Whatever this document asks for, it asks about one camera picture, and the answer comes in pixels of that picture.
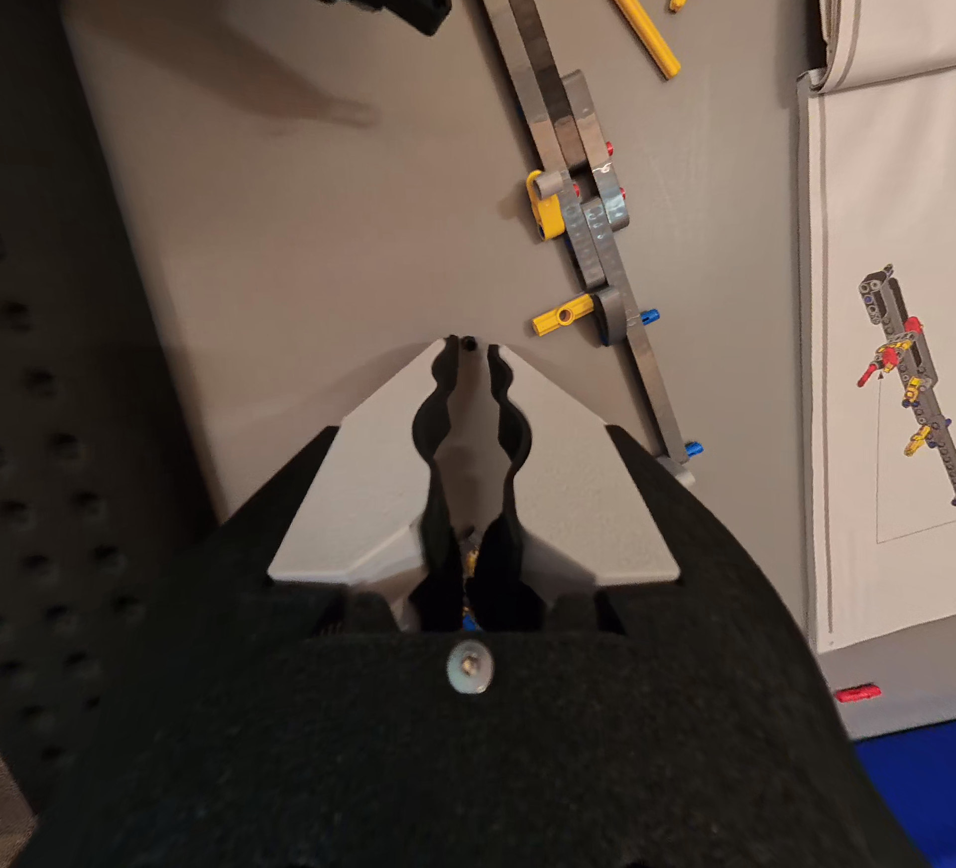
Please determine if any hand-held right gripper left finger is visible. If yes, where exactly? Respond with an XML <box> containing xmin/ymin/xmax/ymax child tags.
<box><xmin>266</xmin><ymin>335</ymin><xmax>468</xmax><ymax>633</ymax></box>

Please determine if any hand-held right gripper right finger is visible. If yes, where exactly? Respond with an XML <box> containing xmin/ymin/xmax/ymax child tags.
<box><xmin>477</xmin><ymin>343</ymin><xmax>682</xmax><ymax>633</ymax></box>

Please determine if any open lego instruction booklet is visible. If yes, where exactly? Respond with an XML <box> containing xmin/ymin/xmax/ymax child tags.
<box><xmin>795</xmin><ymin>0</ymin><xmax>956</xmax><ymax>654</ymax></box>

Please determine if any black perforated mat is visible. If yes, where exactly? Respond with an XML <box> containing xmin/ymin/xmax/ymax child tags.
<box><xmin>0</xmin><ymin>0</ymin><xmax>225</xmax><ymax>809</ymax></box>

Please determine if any blue plastic bin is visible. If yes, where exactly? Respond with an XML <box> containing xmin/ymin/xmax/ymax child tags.
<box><xmin>851</xmin><ymin>722</ymin><xmax>956</xmax><ymax>868</ymax></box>

